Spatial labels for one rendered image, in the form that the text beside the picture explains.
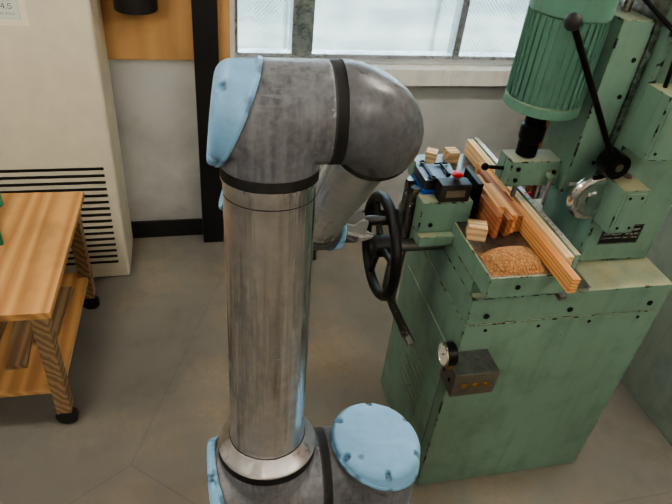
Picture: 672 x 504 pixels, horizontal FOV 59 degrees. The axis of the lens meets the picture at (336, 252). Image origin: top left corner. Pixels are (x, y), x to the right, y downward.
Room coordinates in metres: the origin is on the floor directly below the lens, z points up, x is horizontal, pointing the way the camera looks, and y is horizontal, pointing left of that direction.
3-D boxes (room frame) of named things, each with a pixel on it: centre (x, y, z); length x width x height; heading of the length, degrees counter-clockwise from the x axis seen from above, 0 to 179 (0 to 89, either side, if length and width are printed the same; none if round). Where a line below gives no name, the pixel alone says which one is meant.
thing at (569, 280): (1.30, -0.46, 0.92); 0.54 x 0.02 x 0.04; 16
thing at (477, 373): (1.07, -0.38, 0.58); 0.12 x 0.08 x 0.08; 106
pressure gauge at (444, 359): (1.05, -0.31, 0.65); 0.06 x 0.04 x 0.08; 16
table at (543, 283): (1.36, -0.33, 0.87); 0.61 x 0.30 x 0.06; 16
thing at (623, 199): (1.26, -0.66, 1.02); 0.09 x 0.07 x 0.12; 16
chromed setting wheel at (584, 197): (1.28, -0.60, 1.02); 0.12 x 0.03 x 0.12; 106
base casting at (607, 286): (1.39, -0.56, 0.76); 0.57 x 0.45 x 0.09; 106
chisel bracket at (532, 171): (1.36, -0.46, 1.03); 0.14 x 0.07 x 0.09; 106
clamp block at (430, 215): (1.34, -0.25, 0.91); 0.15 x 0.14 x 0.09; 16
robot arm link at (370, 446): (0.59, -0.09, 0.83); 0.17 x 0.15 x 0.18; 104
